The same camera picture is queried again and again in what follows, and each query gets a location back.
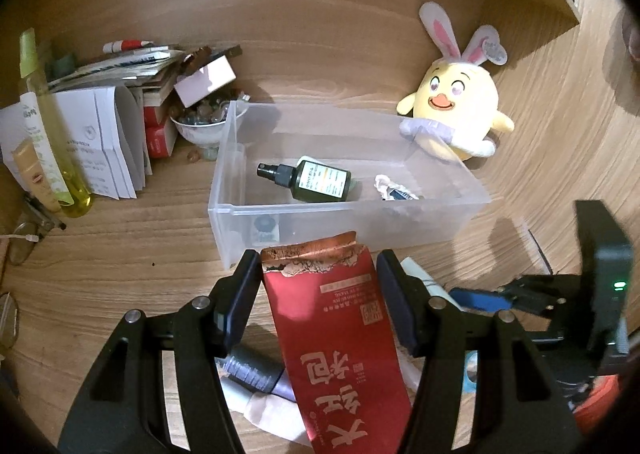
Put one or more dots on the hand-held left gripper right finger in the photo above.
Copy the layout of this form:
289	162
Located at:
400	304

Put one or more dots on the white folded paper leaflet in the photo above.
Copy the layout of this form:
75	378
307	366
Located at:
100	144

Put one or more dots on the pale green slim tube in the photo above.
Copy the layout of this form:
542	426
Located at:
420	275

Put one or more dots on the gold sunscreen tube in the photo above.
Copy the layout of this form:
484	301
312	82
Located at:
32	174

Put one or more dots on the white bowl of stones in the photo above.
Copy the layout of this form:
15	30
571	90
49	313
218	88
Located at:
205	134

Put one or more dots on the small dark eyeshadow palette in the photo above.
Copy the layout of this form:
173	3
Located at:
402	194

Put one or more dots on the red and white marker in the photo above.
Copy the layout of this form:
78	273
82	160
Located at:
127	45

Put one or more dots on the yellow chick plush toy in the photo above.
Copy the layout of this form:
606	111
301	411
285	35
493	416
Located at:
460	104

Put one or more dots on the dark green spray bottle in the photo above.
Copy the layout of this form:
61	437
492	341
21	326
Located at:
320	181

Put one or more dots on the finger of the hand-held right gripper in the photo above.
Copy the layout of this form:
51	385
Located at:
480	300
535	289

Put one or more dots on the thin-frame eyeglasses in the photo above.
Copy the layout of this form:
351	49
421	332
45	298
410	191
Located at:
22	249

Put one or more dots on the red foil packet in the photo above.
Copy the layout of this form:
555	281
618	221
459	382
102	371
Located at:
340	334

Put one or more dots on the small white box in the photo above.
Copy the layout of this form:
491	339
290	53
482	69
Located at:
205	82

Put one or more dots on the dark purple tube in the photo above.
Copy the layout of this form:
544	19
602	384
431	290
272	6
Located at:
250	369

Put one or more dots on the small brown stone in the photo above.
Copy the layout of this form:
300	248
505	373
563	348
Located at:
192	155

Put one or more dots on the clear plastic bin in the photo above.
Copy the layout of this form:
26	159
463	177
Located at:
340	226

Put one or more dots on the pink squeeze tube white cap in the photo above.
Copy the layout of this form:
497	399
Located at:
270	414

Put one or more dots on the white green-print tube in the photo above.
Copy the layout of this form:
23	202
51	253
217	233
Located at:
42	144

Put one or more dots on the white wrapper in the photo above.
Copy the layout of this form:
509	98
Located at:
385	182

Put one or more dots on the red box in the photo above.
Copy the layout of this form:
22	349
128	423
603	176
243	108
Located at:
161	140
157	115

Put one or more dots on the stack of books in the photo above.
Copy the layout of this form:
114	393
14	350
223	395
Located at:
120	67

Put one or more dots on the small floral print box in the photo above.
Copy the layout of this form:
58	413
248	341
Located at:
265	229

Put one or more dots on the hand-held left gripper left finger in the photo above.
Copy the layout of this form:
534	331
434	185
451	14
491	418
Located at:
240	304

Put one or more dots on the yellow-green spray bottle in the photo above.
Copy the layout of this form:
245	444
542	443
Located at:
77	196

